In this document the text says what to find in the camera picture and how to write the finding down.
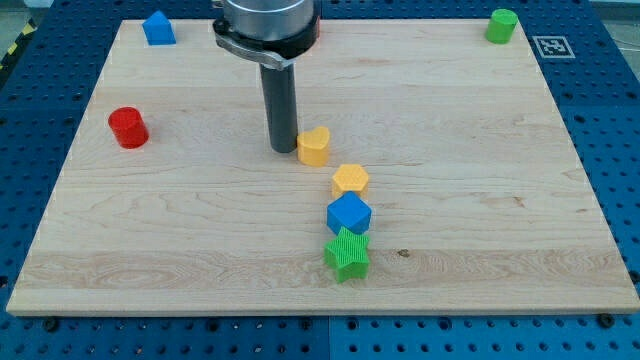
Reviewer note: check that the yellow hexagon block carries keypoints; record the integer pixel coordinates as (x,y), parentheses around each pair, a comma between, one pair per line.
(350,177)

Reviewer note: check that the white fiducial marker tag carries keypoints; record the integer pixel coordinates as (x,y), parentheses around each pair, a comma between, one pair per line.
(553,47)

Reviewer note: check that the light wooden board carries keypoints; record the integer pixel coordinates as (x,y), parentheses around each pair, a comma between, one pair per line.
(480,205)

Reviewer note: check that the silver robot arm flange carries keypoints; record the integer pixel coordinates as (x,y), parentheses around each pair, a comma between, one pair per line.
(272,33)

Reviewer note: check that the yellow heart block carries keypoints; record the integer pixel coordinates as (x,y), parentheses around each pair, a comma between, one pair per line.
(313,146)

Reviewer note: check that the blue cube block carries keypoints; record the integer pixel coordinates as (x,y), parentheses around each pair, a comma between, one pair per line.
(349,211)

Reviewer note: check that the red cylinder block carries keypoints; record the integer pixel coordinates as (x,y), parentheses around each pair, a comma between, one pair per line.
(128,127)

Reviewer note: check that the green star block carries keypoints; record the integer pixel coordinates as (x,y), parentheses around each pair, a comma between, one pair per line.
(347,255)

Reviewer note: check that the blue pentagon block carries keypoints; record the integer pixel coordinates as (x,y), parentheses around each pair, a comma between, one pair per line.
(158,30)

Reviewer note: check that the green cylinder block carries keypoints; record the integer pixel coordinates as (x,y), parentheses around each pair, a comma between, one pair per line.
(501,26)

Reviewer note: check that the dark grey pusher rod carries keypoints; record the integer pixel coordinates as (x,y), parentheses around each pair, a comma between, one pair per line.
(280,106)

